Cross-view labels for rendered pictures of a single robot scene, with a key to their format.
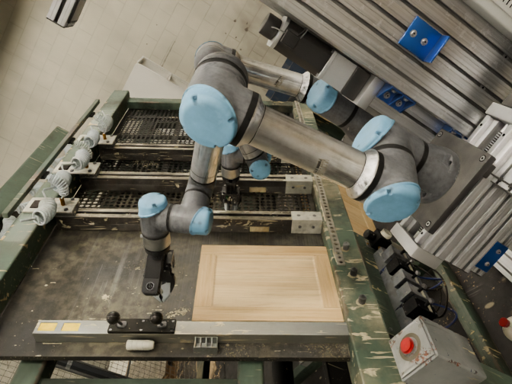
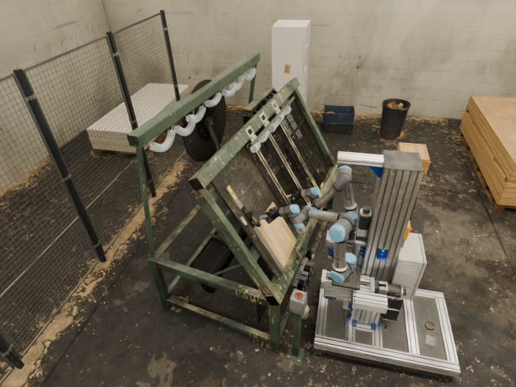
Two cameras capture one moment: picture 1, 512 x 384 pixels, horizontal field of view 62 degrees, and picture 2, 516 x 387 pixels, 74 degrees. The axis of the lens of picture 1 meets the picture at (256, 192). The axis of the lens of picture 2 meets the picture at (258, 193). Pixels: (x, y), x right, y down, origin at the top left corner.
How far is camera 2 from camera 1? 189 cm
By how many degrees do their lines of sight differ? 20
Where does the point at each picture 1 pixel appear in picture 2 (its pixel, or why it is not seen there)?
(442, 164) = (351, 278)
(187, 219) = (297, 222)
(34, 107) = not seen: outside the picture
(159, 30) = (330, 11)
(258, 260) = (280, 225)
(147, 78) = (299, 39)
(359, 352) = (282, 280)
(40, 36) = not seen: outside the picture
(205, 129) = (333, 235)
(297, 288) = (282, 246)
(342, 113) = not seen: hidden behind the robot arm
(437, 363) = (300, 305)
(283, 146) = (338, 250)
